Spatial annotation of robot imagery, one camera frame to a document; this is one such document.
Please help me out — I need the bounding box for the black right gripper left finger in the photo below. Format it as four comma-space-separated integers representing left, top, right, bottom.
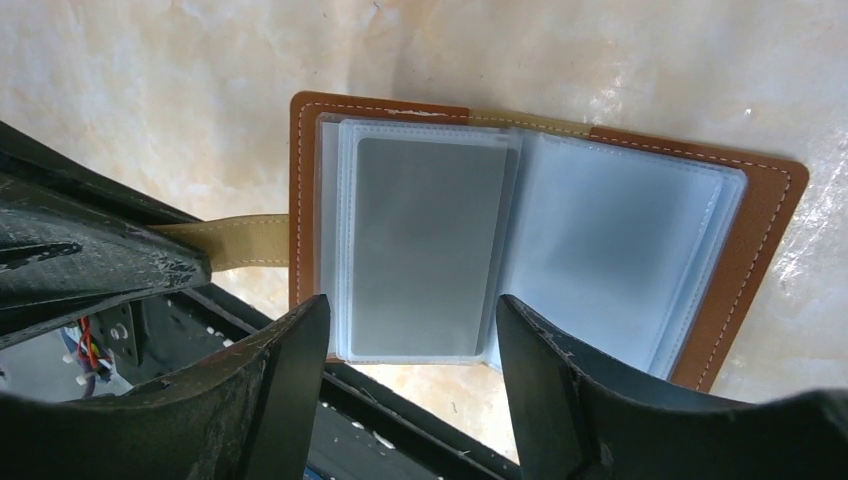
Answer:
1, 294, 331, 479

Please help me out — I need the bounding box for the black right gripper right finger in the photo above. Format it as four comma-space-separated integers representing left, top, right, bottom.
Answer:
496, 295, 847, 479

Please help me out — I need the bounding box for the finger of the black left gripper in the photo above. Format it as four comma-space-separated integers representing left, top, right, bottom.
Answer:
1, 124, 212, 348

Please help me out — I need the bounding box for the silver grey credit card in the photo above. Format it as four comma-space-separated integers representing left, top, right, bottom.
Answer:
350, 135, 509, 362

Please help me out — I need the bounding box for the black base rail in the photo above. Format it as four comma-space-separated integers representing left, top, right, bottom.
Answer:
89, 285, 521, 479

